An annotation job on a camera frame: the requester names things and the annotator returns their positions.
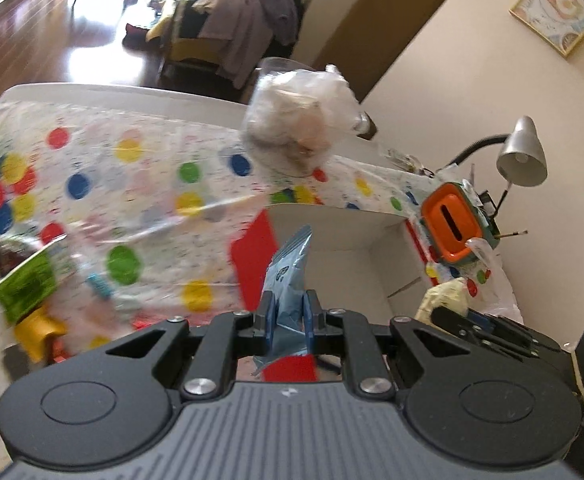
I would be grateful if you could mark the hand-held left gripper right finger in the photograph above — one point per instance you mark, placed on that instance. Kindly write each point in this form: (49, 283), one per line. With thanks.
(308, 320)

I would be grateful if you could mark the green snack packet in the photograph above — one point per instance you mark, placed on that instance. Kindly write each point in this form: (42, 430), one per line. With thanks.
(24, 285)

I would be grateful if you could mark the cream snack packet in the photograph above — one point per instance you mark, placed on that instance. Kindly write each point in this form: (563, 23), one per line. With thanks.
(444, 300)

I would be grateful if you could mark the orange and green dispenser box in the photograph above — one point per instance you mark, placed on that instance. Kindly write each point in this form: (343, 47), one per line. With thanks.
(464, 200)

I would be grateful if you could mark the chair draped with clothes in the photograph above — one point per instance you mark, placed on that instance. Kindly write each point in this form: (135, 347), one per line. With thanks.
(187, 50)

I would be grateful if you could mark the polka dot tablecloth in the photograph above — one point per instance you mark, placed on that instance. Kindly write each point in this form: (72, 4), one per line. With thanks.
(122, 170)

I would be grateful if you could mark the white plastic bag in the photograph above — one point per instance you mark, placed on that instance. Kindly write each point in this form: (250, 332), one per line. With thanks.
(501, 290)

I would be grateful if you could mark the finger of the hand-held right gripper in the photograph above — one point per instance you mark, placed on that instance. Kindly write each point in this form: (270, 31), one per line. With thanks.
(451, 317)

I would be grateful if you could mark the blue snack packet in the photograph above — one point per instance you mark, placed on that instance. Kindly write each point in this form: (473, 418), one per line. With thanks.
(287, 280)

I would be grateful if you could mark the grey desk lamp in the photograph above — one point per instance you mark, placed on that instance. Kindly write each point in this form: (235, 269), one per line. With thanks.
(521, 150)

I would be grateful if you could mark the crumpled clear plastic bag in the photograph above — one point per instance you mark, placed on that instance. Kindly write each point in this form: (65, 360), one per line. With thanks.
(297, 110)

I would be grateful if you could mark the bunch of keys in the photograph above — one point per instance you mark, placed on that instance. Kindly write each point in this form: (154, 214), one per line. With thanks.
(411, 162)

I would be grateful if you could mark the clear wrapped straw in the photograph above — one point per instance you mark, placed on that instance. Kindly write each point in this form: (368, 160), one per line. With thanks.
(182, 217)

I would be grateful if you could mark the thin paint brush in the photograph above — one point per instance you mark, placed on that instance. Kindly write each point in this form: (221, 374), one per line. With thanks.
(511, 233)

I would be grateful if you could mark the yellow snack packet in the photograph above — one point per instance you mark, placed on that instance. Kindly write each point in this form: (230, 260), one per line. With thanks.
(39, 332)

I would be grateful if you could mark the dark brown snack packet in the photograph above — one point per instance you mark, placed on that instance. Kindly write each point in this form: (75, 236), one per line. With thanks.
(9, 257)

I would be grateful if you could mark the clear plastic bowl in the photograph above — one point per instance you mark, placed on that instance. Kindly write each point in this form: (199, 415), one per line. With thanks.
(284, 66)

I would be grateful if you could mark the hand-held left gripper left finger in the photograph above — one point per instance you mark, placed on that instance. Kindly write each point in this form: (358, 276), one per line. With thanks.
(269, 325)

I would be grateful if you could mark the red and white cardboard box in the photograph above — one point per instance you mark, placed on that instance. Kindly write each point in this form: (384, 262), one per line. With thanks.
(351, 270)

